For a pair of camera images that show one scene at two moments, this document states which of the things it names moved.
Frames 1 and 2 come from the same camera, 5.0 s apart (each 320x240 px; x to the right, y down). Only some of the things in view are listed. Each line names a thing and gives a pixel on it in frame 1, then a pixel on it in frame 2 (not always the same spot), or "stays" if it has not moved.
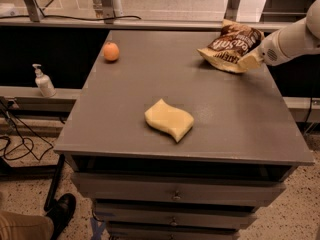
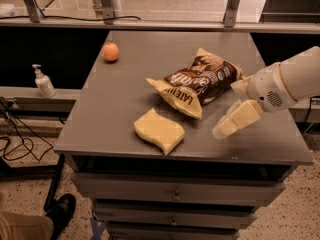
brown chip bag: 235,40 to 207,77
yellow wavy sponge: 164,117 to 165,133
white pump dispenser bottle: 44,82 stays
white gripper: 269,51 to 266,86
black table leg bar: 53,185 stays
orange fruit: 111,51 stays
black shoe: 62,213 stays
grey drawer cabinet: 244,144 stays
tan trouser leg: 25,227 stays
